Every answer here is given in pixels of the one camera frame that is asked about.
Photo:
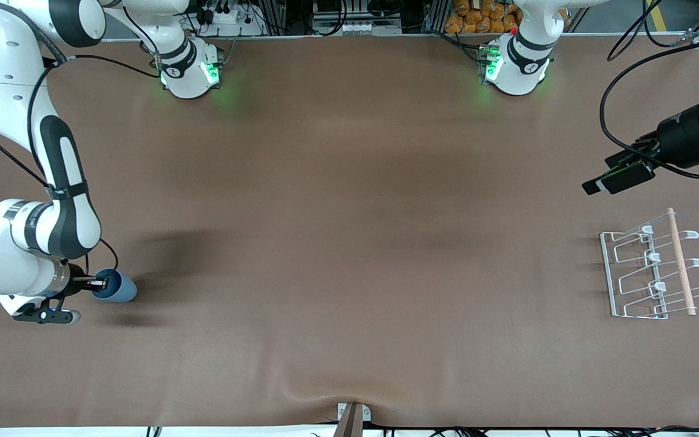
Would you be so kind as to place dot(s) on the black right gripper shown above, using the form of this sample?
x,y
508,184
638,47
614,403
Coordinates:
x,y
77,283

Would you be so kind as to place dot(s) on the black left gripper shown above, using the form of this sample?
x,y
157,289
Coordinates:
x,y
683,141

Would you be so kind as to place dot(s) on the blue plastic cup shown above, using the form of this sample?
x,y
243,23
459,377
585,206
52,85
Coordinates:
x,y
120,289

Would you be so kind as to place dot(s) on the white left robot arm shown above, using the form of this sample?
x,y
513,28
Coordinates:
x,y
516,67

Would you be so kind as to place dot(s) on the pile of orange packets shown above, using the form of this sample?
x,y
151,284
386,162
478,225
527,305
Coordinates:
x,y
483,15

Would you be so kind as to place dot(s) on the brown table mat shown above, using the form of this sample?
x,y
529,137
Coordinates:
x,y
349,243

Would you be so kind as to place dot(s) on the white power strip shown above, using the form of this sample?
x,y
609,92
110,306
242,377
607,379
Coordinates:
x,y
222,17

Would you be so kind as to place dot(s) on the metal table edge bracket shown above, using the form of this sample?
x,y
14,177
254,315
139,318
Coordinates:
x,y
354,419

